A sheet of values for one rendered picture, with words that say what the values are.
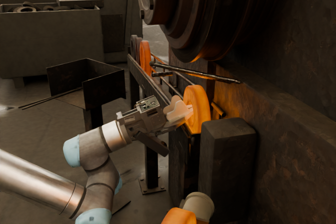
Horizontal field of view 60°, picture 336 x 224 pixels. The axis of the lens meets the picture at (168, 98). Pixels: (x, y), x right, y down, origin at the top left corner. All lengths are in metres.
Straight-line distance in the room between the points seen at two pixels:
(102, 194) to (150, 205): 0.85
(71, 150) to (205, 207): 0.36
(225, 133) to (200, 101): 0.17
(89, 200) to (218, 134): 0.33
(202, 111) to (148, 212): 0.91
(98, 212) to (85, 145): 0.17
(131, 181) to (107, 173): 0.93
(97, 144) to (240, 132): 0.35
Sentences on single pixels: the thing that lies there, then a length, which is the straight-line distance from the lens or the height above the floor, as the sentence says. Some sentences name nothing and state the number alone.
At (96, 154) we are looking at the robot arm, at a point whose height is 0.67.
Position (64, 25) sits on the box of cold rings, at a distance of 3.12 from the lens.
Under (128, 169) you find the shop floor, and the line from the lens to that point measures 1.81.
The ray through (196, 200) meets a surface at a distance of 0.59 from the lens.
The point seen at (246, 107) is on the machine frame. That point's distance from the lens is 0.66.
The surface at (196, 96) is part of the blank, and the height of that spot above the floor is 0.80.
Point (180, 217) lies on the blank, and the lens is 0.44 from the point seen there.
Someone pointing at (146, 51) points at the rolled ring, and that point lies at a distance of 1.44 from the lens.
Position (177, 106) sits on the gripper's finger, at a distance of 0.76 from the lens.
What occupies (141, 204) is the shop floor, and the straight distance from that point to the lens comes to 1.59.
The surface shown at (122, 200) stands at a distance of 1.61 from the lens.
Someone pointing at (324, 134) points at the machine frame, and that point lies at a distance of 0.50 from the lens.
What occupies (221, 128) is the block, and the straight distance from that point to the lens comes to 0.61.
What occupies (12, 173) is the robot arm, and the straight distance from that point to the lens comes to 0.70.
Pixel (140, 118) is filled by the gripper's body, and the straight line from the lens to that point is 0.75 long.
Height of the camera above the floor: 1.10
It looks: 24 degrees down
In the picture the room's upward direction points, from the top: straight up
